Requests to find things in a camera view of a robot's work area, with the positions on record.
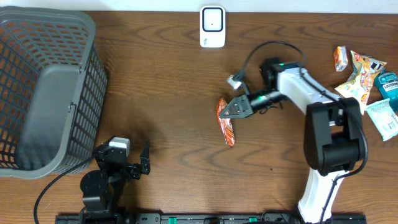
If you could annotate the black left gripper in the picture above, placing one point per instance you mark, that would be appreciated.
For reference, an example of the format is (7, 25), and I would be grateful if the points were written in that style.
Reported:
(135, 170)

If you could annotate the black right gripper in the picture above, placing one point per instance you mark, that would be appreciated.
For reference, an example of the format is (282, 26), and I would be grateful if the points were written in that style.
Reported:
(242, 106)

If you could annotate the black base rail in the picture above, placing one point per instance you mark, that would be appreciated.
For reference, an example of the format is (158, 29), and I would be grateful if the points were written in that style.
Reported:
(156, 218)

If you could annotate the small orange snack packet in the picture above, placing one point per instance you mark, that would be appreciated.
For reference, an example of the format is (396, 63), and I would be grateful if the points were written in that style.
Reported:
(340, 58)

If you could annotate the orange chocolate bar wrapper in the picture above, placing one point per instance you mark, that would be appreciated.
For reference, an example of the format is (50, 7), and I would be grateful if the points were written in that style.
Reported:
(225, 124)

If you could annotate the green white paper label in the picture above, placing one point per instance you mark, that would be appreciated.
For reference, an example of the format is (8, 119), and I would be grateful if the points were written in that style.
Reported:
(384, 118)

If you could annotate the cream snack bag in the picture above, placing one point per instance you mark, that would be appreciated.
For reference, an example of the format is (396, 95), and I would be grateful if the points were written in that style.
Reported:
(361, 81)

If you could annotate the white barcode scanner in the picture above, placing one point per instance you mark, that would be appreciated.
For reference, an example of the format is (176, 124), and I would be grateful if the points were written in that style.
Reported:
(212, 27)

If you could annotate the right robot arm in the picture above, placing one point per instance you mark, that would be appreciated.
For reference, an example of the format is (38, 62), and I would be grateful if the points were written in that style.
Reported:
(334, 143)

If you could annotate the blue mouthwash bottle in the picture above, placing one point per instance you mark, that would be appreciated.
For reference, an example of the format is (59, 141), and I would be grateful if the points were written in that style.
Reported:
(386, 83)

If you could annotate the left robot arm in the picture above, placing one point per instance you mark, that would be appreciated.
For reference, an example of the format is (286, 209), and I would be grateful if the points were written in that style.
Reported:
(103, 188)

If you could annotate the grey plastic shopping basket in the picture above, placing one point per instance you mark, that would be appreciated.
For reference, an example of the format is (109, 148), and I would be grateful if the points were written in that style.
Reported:
(53, 88)

